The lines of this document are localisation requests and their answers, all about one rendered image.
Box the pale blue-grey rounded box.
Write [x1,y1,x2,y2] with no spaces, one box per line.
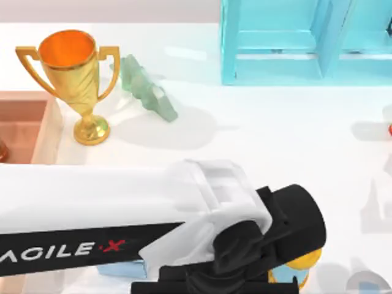
[97,259,148,280]

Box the light blue rack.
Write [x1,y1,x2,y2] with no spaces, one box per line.
[219,0,392,87]

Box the shallow salmon box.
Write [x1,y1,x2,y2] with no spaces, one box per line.
[0,91,64,165]

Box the yellow and light blue object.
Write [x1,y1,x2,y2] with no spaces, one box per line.
[267,247,323,291]

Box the gold trophy cup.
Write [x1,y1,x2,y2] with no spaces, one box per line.
[15,29,121,146]

